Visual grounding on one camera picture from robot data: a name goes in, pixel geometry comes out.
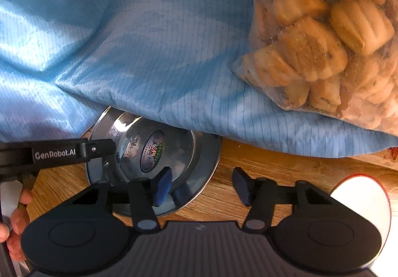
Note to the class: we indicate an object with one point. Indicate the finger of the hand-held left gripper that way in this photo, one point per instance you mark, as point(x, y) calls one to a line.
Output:
point(99, 148)

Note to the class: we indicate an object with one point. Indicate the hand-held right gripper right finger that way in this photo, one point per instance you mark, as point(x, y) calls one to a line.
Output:
point(242, 186)

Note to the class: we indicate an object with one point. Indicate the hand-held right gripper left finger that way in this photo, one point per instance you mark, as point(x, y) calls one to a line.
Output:
point(163, 186)

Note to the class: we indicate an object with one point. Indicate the steel plate with sticker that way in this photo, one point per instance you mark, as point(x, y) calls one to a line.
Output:
point(186, 152)

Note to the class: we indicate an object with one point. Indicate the white plate with red rim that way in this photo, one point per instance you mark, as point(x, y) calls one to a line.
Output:
point(360, 202)

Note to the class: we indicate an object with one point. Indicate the person's left hand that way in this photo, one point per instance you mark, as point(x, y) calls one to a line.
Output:
point(17, 224)

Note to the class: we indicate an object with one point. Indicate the light blue striped cloth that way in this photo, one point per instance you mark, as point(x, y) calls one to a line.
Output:
point(130, 46)

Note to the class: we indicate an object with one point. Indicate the clear bag of biscuits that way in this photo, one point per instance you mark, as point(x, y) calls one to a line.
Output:
point(323, 34)

